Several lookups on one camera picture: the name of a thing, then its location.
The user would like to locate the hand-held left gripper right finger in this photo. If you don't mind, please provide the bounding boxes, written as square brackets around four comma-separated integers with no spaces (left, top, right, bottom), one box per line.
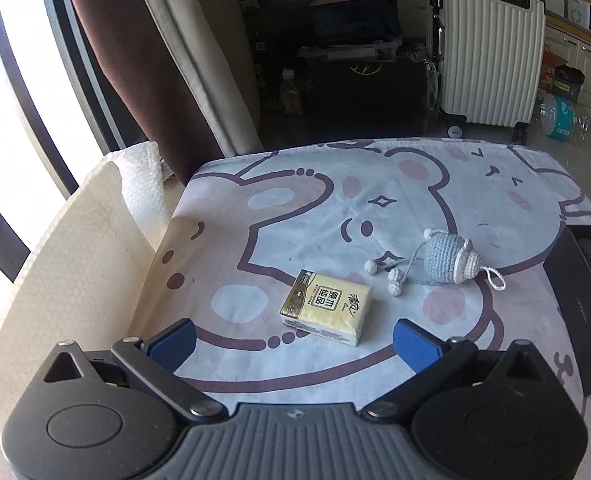
[363,317,559,419]

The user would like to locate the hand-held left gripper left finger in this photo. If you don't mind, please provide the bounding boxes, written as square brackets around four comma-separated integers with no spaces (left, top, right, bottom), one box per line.
[42,317,226,422]

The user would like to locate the yellow tissue pack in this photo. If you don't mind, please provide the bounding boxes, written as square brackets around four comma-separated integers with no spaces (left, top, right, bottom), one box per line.
[279,269,375,347]

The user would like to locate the black cardboard box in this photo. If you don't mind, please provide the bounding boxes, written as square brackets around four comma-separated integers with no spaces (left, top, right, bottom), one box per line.
[543,225,591,399]

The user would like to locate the grey crochet mouse doll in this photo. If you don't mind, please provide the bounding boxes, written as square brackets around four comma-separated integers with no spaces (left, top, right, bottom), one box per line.
[364,228,506,297]

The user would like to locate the white foam sheet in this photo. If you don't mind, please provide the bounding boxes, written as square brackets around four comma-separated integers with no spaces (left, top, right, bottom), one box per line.
[0,141,176,480]

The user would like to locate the bear printed blanket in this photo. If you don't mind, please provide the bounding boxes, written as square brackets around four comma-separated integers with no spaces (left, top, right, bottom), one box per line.
[128,137,591,411]

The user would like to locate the black suitcase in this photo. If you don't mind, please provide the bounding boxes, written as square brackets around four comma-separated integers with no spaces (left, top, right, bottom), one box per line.
[295,57,434,135]

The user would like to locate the clear plastic bottle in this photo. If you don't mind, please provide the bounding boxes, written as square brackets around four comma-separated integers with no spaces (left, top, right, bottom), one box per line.
[279,68,304,115]

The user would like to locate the beige curtain lining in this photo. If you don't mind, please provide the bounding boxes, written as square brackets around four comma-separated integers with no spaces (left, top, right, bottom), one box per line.
[126,0,267,159]

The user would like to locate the brown curtain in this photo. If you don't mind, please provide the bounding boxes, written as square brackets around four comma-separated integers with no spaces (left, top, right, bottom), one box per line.
[56,0,202,186]

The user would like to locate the white ribbed suitcase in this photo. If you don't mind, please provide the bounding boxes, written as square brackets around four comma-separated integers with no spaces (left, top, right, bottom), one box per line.
[431,0,547,142]

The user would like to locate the black trash bag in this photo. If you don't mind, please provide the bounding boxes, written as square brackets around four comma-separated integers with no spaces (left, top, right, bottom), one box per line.
[553,65,586,106]

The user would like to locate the red cardboard box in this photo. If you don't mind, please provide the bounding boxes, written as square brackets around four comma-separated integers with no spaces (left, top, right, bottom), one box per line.
[543,45,569,94]

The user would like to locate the dark blue bag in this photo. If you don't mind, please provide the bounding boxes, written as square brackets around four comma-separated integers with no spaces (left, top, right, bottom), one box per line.
[307,0,402,47]

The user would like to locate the cream kitchen cabinets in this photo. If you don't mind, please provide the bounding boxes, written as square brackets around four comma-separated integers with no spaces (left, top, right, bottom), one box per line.
[545,12,591,117]

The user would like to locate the white countertop appliance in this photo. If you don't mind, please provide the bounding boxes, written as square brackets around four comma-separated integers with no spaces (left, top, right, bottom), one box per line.
[568,0,591,29]

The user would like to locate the black window frame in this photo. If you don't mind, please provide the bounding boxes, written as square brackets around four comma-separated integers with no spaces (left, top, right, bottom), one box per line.
[0,0,128,281]

